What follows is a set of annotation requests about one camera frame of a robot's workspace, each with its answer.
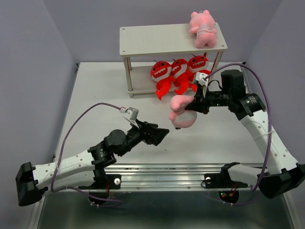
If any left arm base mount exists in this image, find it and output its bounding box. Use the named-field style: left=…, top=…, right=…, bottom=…
left=80, top=167, right=122, bottom=208

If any red plush purple horn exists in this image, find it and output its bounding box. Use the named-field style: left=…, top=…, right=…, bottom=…
left=150, top=61, right=173, bottom=100

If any red shark plush white belly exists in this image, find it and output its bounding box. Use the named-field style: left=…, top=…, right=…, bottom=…
left=188, top=54, right=213, bottom=93

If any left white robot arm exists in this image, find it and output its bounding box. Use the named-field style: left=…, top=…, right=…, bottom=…
left=15, top=121, right=170, bottom=207

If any red shark plush toy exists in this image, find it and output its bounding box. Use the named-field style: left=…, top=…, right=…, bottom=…
left=171, top=59, right=192, bottom=95

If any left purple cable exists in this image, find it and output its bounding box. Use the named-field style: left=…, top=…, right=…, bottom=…
left=50, top=102, right=123, bottom=208

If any aluminium rail frame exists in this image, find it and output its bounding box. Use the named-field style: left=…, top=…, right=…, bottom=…
left=28, top=62, right=301, bottom=229

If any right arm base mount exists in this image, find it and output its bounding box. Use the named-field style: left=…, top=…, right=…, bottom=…
left=201, top=162, right=248, bottom=205

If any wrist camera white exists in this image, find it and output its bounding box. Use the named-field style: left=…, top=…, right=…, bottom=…
left=194, top=72, right=209, bottom=96
left=120, top=107, right=139, bottom=127

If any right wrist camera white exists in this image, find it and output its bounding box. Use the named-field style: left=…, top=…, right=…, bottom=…
left=194, top=72, right=209, bottom=96

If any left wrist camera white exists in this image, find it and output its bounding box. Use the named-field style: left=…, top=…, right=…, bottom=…
left=120, top=107, right=139, bottom=127

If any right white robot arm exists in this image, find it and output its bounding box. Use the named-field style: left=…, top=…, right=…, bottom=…
left=186, top=70, right=305, bottom=199

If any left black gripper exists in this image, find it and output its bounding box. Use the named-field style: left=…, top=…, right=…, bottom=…
left=118, top=118, right=169, bottom=156

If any white two-tier shelf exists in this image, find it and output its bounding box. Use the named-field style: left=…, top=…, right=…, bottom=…
left=120, top=23, right=228, bottom=97

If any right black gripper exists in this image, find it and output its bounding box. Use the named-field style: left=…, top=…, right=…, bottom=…
left=184, top=86, right=232, bottom=115

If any pink striped plush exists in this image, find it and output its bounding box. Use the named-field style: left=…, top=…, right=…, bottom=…
left=169, top=95, right=197, bottom=129
left=189, top=10, right=217, bottom=48

